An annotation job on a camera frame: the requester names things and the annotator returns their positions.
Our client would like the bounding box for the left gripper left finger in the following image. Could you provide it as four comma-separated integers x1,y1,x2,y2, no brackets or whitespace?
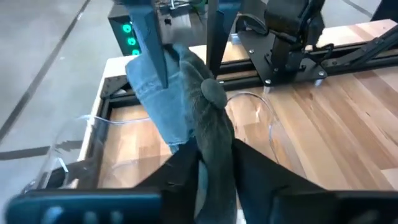
135,138,203,224

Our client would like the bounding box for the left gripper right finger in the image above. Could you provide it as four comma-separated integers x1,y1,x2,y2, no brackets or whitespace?
233,138,324,224

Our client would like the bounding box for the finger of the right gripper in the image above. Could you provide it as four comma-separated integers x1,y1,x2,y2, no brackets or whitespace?
124,0,169,90
206,0,243,78

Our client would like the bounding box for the faded green baseball cap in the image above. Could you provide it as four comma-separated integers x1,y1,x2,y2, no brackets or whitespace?
126,43,240,224

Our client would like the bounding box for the black box with green lights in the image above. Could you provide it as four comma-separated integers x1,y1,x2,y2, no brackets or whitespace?
107,3,142,57

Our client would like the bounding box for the clear plastic bin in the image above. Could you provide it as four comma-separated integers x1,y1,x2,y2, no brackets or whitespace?
23,91,282,194

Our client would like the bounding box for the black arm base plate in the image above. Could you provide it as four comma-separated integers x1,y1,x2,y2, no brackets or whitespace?
238,29,328,86

